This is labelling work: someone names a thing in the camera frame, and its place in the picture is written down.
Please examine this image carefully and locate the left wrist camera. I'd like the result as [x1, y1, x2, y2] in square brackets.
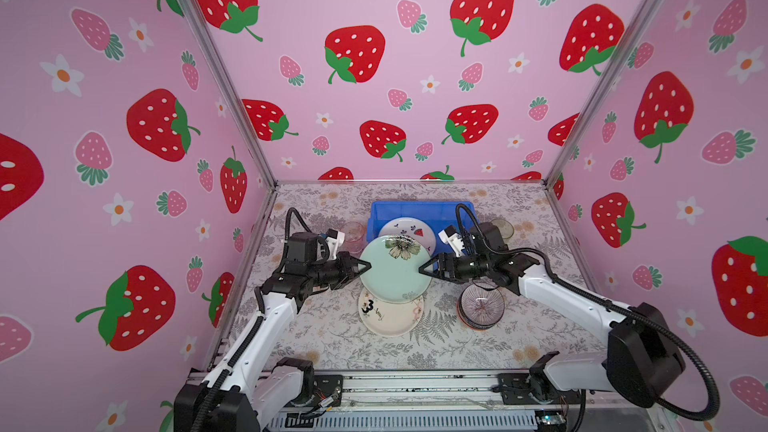
[286, 229, 345, 265]

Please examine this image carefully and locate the green glass cup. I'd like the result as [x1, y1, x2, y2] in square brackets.
[491, 217, 515, 241]

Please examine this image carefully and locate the clear purple glass bowl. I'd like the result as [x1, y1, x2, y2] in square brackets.
[457, 285, 505, 324]

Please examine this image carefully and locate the white watermelon pattern plate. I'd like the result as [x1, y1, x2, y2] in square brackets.
[379, 217, 437, 255]

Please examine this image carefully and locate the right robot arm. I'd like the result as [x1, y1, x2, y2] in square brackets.
[419, 203, 721, 422]

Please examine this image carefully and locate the pink glass cup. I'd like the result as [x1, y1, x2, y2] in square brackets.
[340, 221, 367, 256]

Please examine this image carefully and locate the blue plastic bin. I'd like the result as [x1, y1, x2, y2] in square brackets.
[366, 201, 460, 257]

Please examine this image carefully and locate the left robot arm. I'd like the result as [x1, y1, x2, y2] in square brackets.
[173, 208, 372, 431]

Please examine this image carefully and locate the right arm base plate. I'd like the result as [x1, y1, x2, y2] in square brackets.
[491, 371, 580, 406]

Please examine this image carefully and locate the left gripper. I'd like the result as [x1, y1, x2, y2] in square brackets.
[307, 253, 370, 290]

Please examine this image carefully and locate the red bowl under glass bowl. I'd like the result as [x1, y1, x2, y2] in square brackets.
[457, 306, 500, 331]

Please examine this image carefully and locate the cream blossom pattern plate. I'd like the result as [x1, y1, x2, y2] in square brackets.
[357, 289, 425, 337]

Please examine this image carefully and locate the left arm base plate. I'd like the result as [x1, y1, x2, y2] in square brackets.
[261, 374, 344, 409]

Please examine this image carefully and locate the green flower pattern plate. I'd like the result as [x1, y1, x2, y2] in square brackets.
[360, 235, 431, 304]

